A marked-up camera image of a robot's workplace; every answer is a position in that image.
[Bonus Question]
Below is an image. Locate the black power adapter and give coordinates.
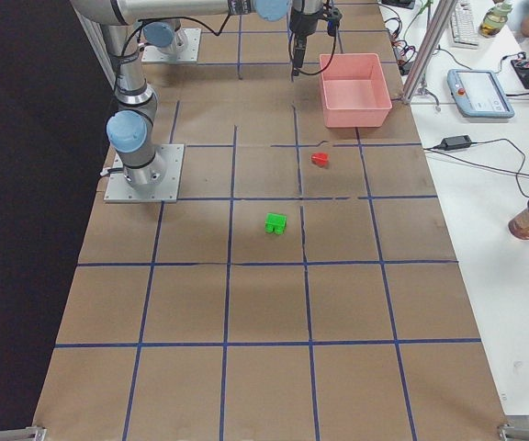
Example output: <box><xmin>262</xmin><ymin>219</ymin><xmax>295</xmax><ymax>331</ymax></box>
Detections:
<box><xmin>441</xmin><ymin>135</ymin><xmax>472</xmax><ymax>151</ymax></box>

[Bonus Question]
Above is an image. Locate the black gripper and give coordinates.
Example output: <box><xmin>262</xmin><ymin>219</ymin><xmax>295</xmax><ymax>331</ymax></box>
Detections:
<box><xmin>289</xmin><ymin>9</ymin><xmax>316</xmax><ymax>76</ymax></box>

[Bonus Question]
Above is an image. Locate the red toy block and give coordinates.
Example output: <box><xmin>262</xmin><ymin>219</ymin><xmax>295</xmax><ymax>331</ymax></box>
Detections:
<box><xmin>310</xmin><ymin>152</ymin><xmax>329</xmax><ymax>167</ymax></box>

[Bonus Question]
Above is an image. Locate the blue teach pendant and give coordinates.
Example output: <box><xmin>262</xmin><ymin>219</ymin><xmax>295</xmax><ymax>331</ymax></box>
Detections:
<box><xmin>446</xmin><ymin>69</ymin><xmax>514</xmax><ymax>119</ymax></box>

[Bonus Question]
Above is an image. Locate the green toy block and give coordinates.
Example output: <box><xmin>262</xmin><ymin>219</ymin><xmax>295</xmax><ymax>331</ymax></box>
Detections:
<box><xmin>264</xmin><ymin>212</ymin><xmax>287</xmax><ymax>235</ymax></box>

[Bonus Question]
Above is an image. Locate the pink plastic box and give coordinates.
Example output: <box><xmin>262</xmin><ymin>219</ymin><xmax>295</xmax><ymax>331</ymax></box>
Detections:
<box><xmin>320</xmin><ymin>53</ymin><xmax>392</xmax><ymax>129</ymax></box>

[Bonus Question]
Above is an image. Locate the green drink bottle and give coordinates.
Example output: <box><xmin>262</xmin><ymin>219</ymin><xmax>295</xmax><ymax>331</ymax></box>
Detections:
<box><xmin>478</xmin><ymin>0</ymin><xmax>513</xmax><ymax>38</ymax></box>

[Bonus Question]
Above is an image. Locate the white keyboard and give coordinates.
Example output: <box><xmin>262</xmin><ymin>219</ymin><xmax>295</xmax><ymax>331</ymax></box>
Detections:
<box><xmin>449</xmin><ymin>0</ymin><xmax>479</xmax><ymax>50</ymax></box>

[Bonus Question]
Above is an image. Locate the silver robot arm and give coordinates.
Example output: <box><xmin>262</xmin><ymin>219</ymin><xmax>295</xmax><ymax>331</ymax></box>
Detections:
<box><xmin>72</xmin><ymin>1</ymin><xmax>291</xmax><ymax>187</ymax></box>

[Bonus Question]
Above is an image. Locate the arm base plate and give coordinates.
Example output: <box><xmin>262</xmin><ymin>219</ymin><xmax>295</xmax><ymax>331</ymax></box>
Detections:
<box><xmin>104</xmin><ymin>144</ymin><xmax>185</xmax><ymax>203</ymax></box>
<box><xmin>142</xmin><ymin>22</ymin><xmax>201</xmax><ymax>64</ymax></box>

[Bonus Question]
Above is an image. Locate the aluminium frame post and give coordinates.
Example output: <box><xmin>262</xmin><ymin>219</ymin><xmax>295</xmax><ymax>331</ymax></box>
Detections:
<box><xmin>401</xmin><ymin>0</ymin><xmax>456</xmax><ymax>104</ymax></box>

